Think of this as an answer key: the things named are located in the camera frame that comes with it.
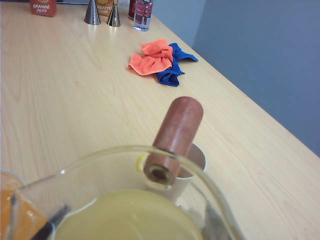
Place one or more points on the dark red bottle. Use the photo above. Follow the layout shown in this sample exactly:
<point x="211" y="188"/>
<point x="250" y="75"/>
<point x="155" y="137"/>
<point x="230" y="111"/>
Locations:
<point x="131" y="10"/>

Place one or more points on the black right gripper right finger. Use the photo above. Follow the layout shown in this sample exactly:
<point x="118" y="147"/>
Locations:
<point x="216" y="222"/>

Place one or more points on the orange cloth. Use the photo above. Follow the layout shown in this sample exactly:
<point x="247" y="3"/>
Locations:
<point x="150" y="62"/>

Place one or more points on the wine glass with orange juice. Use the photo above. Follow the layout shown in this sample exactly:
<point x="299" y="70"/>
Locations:
<point x="10" y="200"/>

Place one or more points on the white paper cup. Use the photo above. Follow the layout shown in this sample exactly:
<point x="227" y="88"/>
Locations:
<point x="198" y="157"/>

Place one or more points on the blue cloth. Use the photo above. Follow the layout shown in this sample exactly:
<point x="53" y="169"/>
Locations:
<point x="172" y="72"/>

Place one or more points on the silver metal jigger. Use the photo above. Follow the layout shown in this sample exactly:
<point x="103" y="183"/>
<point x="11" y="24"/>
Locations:
<point x="114" y="17"/>
<point x="92" y="15"/>

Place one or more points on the clear bottle with red label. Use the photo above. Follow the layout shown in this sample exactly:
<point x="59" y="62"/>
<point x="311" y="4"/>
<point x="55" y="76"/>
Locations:
<point x="142" y="15"/>

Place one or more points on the yellow lemon slice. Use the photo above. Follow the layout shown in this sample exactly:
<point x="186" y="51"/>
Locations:
<point x="139" y="163"/>

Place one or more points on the orange juice carton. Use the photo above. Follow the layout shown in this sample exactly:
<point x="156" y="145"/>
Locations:
<point x="43" y="7"/>

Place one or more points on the pineapple juice carton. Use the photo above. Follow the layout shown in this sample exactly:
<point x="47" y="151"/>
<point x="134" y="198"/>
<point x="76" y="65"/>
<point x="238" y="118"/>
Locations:
<point x="106" y="8"/>

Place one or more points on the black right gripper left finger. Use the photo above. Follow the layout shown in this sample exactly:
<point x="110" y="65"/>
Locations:
<point x="51" y="223"/>

